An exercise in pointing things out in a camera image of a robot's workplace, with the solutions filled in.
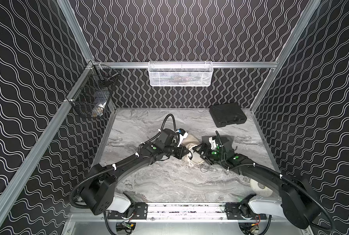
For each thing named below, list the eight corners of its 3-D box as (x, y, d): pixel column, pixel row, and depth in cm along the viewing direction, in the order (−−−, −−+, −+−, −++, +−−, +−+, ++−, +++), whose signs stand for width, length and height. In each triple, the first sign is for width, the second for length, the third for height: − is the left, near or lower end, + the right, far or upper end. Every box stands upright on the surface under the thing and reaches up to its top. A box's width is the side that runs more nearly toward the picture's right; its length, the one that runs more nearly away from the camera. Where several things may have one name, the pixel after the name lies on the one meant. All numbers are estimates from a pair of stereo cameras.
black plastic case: (217, 128, 110) (219, 123, 105) (207, 109, 123) (209, 103, 118) (245, 123, 113) (248, 117, 108) (233, 105, 126) (235, 99, 121)
